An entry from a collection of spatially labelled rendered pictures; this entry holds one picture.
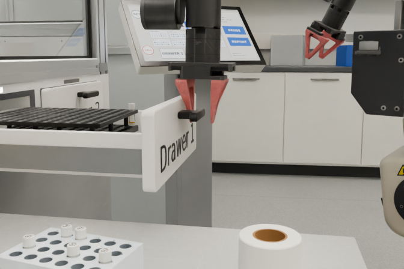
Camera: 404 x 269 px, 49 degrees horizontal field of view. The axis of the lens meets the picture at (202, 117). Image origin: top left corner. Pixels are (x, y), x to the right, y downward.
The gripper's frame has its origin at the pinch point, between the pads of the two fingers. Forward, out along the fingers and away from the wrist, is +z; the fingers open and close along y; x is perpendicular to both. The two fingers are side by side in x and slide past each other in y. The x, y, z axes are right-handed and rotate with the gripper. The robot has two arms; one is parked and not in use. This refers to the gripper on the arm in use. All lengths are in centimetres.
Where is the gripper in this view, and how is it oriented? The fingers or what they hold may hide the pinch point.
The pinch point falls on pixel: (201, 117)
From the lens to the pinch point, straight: 74.5
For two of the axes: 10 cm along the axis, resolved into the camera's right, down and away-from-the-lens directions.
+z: -0.1, 9.9, 1.5
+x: -1.8, 1.4, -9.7
